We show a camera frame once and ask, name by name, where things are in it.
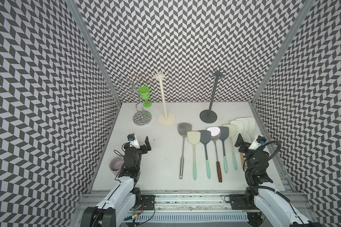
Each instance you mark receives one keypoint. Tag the cream utensil wooden handle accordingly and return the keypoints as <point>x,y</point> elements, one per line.
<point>246,135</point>

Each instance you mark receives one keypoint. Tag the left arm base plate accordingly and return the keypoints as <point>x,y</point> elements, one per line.
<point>144,202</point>

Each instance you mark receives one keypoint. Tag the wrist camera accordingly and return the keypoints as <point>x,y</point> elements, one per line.
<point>133,141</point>
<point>257,142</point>

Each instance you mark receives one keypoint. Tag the chrome wire mug tree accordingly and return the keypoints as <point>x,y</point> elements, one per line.
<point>131,86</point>

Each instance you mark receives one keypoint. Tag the green plastic goblet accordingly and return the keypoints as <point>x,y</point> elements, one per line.
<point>145,95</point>

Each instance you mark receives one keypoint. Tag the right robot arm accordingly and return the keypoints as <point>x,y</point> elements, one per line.
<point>261,191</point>

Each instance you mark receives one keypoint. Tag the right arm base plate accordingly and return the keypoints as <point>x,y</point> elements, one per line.
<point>242,202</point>

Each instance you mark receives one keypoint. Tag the all steel turner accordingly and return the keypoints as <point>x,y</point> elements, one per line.
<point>183,129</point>

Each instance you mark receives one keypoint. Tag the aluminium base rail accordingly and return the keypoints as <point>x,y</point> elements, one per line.
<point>175,208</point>

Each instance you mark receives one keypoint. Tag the pink ceramic mug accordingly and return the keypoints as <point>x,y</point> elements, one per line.
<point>116,165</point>

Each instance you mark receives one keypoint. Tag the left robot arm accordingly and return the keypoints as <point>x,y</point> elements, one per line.
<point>112,210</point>

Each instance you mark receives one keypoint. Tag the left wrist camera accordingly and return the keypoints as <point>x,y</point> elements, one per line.
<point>133,141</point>

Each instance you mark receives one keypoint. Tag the cream utensil rack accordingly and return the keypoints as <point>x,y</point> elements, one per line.
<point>165,119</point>

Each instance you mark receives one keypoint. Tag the grey spatula mint handle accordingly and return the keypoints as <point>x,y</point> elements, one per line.
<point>205,139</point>
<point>224,135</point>

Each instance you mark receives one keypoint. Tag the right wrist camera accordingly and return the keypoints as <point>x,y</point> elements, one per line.
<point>257,142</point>

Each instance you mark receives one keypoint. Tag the dark grey utensil rack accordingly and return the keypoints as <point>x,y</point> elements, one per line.
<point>209,116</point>

